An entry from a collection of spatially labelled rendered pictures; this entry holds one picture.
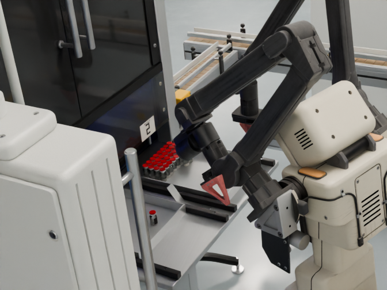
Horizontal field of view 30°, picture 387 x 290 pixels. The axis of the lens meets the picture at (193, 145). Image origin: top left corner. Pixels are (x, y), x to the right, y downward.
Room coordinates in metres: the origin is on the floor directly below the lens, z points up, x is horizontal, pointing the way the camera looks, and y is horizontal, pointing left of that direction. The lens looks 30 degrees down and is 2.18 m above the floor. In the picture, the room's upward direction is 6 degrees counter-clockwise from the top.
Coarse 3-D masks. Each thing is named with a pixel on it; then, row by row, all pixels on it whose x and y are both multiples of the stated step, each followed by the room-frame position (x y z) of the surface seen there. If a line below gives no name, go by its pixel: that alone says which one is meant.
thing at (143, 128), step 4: (152, 116) 2.19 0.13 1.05; (148, 120) 2.17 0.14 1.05; (152, 120) 2.19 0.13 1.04; (144, 124) 2.15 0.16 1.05; (152, 124) 2.18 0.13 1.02; (140, 128) 2.12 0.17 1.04; (144, 128) 2.14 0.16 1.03; (152, 128) 2.18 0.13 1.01; (144, 132) 2.14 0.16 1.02; (152, 132) 2.18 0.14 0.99; (144, 136) 2.14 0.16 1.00; (148, 136) 2.16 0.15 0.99
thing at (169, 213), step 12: (156, 204) 1.90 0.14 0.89; (168, 204) 1.87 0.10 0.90; (180, 204) 1.85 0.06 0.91; (132, 216) 1.85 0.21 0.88; (168, 216) 1.83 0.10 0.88; (180, 216) 1.81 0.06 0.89; (132, 228) 1.79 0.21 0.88; (156, 228) 1.78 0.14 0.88; (168, 228) 1.76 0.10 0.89; (132, 240) 1.73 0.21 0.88; (156, 240) 1.70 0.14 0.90
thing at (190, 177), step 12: (180, 168) 2.11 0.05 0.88; (192, 168) 2.10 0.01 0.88; (204, 168) 2.09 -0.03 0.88; (144, 180) 2.02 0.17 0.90; (156, 180) 1.99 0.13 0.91; (168, 180) 2.04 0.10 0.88; (180, 180) 2.03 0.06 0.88; (192, 180) 2.02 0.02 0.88; (192, 192) 1.92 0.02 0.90; (204, 192) 1.90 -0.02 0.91; (228, 192) 1.88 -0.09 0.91
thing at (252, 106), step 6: (240, 102) 2.02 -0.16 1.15; (246, 102) 2.00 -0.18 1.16; (252, 102) 1.99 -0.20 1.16; (258, 102) 2.01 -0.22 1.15; (240, 108) 2.05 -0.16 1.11; (246, 108) 2.00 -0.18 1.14; (252, 108) 1.99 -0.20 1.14; (258, 108) 2.01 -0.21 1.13; (234, 114) 2.02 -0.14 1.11; (240, 114) 2.01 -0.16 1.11; (246, 114) 2.00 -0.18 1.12; (252, 114) 1.99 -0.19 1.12; (258, 114) 2.00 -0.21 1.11
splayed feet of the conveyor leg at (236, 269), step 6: (204, 258) 2.56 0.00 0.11; (210, 258) 2.56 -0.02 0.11; (216, 258) 2.57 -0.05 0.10; (222, 258) 2.57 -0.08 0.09; (228, 258) 2.57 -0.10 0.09; (234, 258) 2.58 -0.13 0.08; (228, 264) 2.57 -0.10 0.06; (234, 264) 2.57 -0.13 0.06; (234, 270) 2.57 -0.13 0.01; (240, 270) 2.57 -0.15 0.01
